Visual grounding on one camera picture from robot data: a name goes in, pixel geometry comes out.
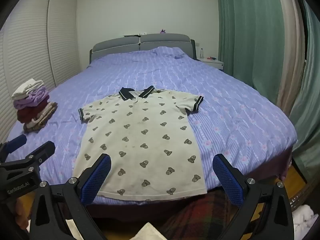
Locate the grey padded headboard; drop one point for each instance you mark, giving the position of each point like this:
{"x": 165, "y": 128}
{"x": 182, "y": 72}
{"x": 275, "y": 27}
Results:
{"x": 160, "y": 40}

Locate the dark bed base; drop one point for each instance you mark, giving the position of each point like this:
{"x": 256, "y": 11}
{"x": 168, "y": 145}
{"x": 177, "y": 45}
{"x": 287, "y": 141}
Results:
{"x": 150, "y": 211}

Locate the beige curtain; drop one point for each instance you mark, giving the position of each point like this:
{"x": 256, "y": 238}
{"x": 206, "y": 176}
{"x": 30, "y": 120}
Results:
{"x": 290, "y": 42}

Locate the white flat cloth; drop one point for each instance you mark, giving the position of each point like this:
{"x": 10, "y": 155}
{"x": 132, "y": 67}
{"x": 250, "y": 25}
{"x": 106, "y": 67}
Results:
{"x": 150, "y": 232}

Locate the cream bear print polo shirt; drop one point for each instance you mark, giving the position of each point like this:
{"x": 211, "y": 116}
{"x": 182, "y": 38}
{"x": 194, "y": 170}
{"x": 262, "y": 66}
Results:
{"x": 140, "y": 130}

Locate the small red item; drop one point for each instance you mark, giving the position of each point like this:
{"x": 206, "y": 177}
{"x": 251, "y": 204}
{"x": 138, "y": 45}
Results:
{"x": 211, "y": 58}

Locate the dark red folded garment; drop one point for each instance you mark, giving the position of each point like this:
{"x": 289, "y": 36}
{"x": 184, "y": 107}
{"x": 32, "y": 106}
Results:
{"x": 30, "y": 112}

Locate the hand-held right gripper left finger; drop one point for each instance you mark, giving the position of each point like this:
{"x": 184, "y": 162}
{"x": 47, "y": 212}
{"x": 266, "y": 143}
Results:
{"x": 96, "y": 180}

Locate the white crumpled cloth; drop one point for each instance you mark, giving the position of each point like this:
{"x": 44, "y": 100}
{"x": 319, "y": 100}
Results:
{"x": 303, "y": 217}

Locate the person's left hand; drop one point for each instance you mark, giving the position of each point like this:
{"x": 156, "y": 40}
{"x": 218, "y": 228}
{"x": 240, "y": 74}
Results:
{"x": 22, "y": 215}

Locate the plaid floor rug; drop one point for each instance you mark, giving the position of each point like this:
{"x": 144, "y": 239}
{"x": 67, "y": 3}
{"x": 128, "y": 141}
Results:
{"x": 200, "y": 220}

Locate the lavender folded garment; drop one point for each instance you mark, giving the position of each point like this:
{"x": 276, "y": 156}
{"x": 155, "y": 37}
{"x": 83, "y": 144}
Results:
{"x": 32, "y": 98}

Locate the purple floral bed sheet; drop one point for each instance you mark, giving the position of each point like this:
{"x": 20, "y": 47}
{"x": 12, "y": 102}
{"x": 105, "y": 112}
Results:
{"x": 225, "y": 92}

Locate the white nightstand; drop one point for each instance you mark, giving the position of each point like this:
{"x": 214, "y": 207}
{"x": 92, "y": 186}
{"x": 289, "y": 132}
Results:
{"x": 212, "y": 63}

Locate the clear plastic bottle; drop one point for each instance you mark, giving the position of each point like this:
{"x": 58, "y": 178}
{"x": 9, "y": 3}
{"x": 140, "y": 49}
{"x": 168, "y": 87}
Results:
{"x": 201, "y": 53}

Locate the white folded garment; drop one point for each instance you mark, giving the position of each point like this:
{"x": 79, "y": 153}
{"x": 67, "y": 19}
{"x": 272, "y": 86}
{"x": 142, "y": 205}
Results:
{"x": 26, "y": 88}

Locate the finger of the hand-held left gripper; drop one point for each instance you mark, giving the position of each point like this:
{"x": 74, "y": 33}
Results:
{"x": 43, "y": 150}
{"x": 16, "y": 142}

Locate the white louvered wardrobe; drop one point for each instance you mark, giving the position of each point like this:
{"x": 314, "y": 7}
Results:
{"x": 32, "y": 42}

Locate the green curtain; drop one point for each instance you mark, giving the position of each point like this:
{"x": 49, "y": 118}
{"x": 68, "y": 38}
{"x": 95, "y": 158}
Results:
{"x": 308, "y": 92}
{"x": 250, "y": 30}

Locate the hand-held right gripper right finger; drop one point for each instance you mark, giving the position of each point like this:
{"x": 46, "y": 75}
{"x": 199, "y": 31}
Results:
{"x": 227, "y": 180}

